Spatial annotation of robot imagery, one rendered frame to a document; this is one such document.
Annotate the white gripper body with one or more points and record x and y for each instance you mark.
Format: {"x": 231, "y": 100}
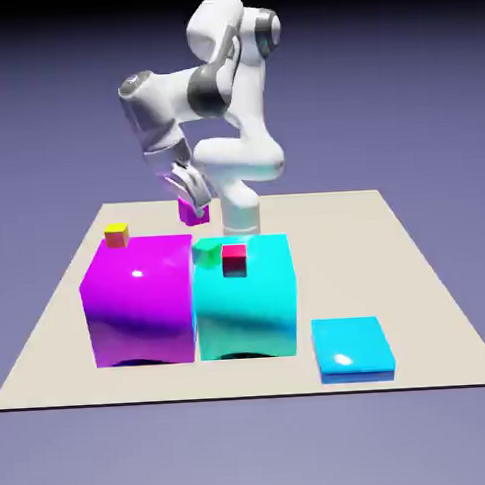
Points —
{"x": 189, "y": 185}

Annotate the small magenta cube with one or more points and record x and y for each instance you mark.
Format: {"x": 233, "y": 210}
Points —
{"x": 190, "y": 215}

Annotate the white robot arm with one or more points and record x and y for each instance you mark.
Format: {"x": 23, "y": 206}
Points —
{"x": 246, "y": 154}

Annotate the small green cube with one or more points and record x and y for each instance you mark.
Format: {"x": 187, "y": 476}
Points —
{"x": 206, "y": 252}

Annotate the small red cube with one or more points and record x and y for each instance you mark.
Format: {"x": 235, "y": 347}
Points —
{"x": 234, "y": 259}

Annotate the small yellow cube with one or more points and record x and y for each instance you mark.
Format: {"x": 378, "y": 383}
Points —
{"x": 117, "y": 234}

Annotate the large magenta box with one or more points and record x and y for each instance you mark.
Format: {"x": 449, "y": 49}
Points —
{"x": 141, "y": 304}

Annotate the large cyan box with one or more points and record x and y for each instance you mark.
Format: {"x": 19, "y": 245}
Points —
{"x": 250, "y": 306}

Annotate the flat blue box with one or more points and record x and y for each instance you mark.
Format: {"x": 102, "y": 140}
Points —
{"x": 350, "y": 347}

